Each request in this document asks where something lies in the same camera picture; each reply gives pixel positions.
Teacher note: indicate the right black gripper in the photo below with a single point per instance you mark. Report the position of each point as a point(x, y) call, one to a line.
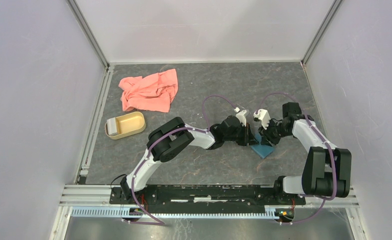
point(266, 138)

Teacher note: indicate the blue card holder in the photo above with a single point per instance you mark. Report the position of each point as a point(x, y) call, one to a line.
point(261, 150)

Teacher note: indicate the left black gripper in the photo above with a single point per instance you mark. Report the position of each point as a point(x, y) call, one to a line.
point(248, 139)

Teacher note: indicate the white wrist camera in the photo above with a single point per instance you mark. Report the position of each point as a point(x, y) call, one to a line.
point(241, 115)
point(262, 116)

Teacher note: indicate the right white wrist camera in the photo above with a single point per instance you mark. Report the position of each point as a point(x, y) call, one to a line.
point(262, 116)

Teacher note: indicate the aluminium frame rail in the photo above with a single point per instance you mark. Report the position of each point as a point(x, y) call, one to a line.
point(100, 211)

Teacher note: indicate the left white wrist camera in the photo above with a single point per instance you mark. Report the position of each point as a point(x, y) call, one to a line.
point(241, 115)

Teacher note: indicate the gold oval tray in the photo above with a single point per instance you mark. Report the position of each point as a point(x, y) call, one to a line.
point(129, 124)

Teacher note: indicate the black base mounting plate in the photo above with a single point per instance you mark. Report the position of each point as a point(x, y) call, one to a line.
point(214, 199)

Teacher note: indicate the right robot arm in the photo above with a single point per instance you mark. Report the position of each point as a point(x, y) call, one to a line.
point(327, 170)

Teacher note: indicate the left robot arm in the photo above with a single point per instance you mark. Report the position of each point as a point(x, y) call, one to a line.
point(170, 139)

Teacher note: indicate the pink crumpled cloth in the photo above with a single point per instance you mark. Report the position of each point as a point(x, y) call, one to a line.
point(154, 92)

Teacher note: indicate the silver card in tray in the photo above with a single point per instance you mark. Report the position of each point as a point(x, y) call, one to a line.
point(111, 127)

